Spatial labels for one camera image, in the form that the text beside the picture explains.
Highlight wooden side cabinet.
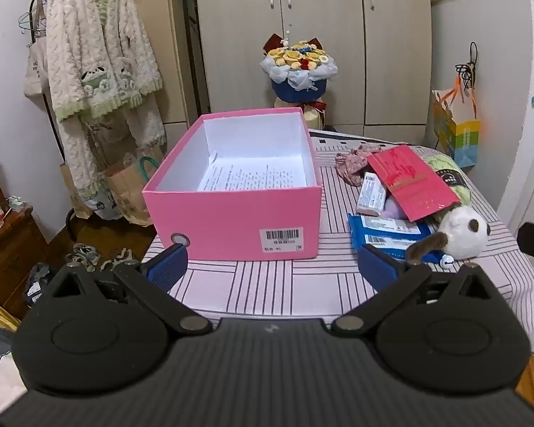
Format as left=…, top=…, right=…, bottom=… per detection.
left=0, top=207, right=49, bottom=316

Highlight pink cardboard box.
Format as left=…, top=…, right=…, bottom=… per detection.
left=142, top=107, right=323, bottom=261

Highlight grey wooden wardrobe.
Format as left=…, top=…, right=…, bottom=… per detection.
left=191, top=0, right=432, bottom=143

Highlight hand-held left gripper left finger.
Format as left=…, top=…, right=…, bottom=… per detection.
left=42, top=242, right=213, bottom=334

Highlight dark plastic bag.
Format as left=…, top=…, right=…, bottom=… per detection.
left=24, top=262, right=56, bottom=307

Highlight beige cabinet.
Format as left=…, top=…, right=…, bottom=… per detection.
left=129, top=0, right=197, bottom=125

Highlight light green yarn ball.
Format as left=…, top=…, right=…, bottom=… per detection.
left=423, top=152, right=472, bottom=205

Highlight cream fluffy pajama top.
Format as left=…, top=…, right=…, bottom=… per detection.
left=44, top=0, right=165, bottom=122

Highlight printed paper sheet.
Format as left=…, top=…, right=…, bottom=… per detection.
left=198, top=151, right=310, bottom=192

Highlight cream fluffy pajama pants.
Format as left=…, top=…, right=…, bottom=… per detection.
left=60, top=93, right=167, bottom=221

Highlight yellow flower bouquet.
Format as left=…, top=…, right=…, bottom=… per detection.
left=260, top=27, right=339, bottom=130

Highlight patterned grey slipper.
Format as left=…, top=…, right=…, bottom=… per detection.
left=100, top=249, right=141, bottom=272
left=64, top=244, right=102, bottom=270

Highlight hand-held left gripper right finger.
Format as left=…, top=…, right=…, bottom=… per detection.
left=331, top=244, right=494, bottom=334

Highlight blue wipes packet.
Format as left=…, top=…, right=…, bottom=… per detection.
left=347, top=213, right=443, bottom=263

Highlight colourful paper gift bag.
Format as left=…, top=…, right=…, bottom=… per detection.
left=431, top=75, right=481, bottom=170

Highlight white plush dog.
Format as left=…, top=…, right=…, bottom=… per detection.
left=405, top=205, right=490, bottom=270

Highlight small white box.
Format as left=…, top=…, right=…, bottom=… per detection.
left=356, top=173, right=388, bottom=216

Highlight striped tablecloth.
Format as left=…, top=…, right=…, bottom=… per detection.
left=140, top=129, right=534, bottom=357

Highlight cream tote bag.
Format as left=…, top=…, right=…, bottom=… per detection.
left=24, top=0, right=49, bottom=99

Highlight brown paper bag green handle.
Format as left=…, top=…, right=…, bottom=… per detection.
left=104, top=144, right=165, bottom=227

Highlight black clothes rack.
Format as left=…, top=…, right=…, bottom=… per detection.
left=18, top=0, right=210, bottom=245

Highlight pink floral cloth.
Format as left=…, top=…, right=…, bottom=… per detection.
left=336, top=143, right=383, bottom=188

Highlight black hanging cables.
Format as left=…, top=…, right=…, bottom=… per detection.
left=455, top=42, right=479, bottom=90

